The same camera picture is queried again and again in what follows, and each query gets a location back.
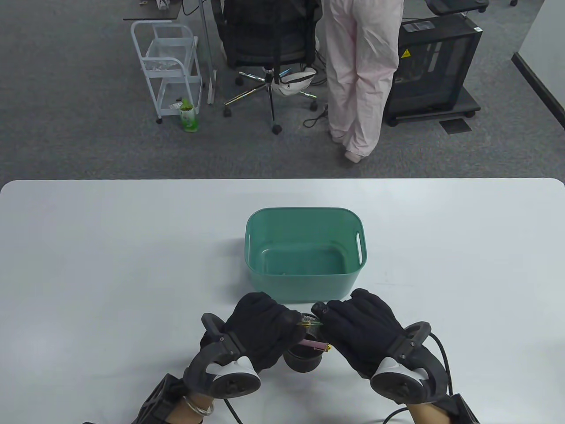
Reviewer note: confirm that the person's right hand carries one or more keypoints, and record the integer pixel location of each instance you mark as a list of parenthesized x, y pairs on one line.
[(362, 327)]

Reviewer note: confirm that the person's left hand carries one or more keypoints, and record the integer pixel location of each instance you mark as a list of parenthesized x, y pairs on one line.
[(262, 327)]

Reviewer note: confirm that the green fountain pen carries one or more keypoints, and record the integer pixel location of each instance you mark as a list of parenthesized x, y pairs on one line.
[(311, 324)]

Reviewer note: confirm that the pink fountain pen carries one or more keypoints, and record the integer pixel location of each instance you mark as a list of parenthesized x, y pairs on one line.
[(315, 344)]

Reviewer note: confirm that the person's left forearm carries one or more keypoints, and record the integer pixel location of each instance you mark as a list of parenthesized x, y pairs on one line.
[(190, 415)]

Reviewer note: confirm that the person's right forearm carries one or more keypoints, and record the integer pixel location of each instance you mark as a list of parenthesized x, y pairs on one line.
[(426, 415)]

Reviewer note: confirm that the black mesh pen holder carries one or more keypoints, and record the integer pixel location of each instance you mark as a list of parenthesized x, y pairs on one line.
[(302, 360)]

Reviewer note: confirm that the green plastic bin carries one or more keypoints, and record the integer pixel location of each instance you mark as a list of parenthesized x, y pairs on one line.
[(304, 285)]

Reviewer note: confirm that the black white hand tracker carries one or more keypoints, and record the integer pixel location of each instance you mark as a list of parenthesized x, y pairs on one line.
[(231, 384), (397, 384)]

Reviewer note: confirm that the green drink bottle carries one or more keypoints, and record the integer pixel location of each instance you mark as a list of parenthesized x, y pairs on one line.
[(189, 119)]

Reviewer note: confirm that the black floor outlet cover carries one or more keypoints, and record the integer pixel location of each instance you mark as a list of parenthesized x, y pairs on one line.
[(455, 126)]

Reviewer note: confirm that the white bag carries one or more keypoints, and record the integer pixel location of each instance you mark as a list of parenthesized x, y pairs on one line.
[(291, 84)]

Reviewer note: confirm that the black wheeled platform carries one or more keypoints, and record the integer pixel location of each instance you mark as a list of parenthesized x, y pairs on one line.
[(468, 104)]

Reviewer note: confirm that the white desk leg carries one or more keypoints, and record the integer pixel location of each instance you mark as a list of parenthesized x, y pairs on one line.
[(211, 84)]

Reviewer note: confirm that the black computer cabinet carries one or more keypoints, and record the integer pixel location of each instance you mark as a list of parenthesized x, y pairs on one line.
[(437, 70)]

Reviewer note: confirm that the clear plastic bag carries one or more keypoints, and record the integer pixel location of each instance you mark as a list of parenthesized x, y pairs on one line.
[(161, 65)]

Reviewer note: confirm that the black mesh office chair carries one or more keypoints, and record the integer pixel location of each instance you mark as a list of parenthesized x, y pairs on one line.
[(265, 35)]

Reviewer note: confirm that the white rolling cart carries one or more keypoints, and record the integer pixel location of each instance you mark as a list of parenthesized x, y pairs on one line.
[(170, 48)]

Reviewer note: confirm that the black chair base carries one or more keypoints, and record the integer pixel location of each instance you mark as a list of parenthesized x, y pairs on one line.
[(454, 5)]

